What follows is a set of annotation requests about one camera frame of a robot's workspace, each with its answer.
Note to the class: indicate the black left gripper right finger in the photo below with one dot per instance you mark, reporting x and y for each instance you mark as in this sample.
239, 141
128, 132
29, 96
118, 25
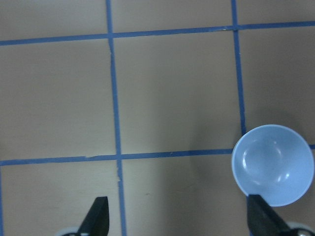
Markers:
262, 220

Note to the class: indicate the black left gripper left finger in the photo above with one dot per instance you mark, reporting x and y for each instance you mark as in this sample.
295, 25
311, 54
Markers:
96, 222

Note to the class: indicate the blue bowl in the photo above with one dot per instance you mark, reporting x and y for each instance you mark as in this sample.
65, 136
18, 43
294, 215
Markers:
274, 162

